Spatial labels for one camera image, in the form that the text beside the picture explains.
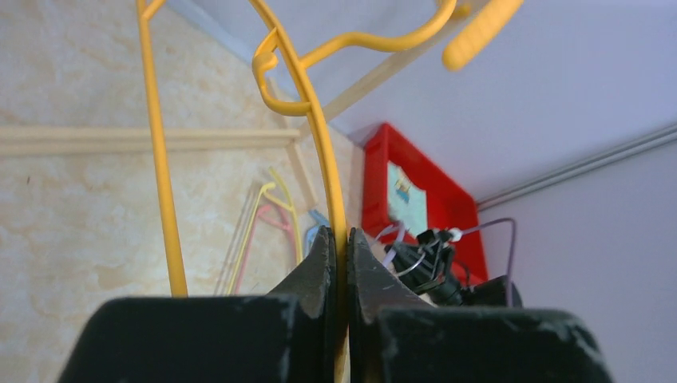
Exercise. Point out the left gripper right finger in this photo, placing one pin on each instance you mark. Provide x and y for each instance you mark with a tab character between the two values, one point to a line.
395	336

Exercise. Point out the red plastic bin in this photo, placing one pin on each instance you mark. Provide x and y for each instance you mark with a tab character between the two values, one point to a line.
447	204

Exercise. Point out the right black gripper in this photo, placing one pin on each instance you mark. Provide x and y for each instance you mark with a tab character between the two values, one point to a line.
426	267

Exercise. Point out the light green folded garment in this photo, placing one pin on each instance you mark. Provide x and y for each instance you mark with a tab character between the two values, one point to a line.
406	202

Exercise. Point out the blue wire hanger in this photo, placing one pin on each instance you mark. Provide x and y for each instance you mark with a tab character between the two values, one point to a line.
309	237

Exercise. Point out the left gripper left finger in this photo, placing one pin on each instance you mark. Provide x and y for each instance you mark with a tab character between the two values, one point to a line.
286	335

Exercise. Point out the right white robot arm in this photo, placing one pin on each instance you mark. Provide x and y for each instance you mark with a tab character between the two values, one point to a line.
498	291

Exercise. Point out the yellow wire hanger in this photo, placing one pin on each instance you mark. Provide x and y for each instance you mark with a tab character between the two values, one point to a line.
273	189

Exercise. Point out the pink wire hanger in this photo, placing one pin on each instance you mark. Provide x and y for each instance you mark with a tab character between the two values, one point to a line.
269	253

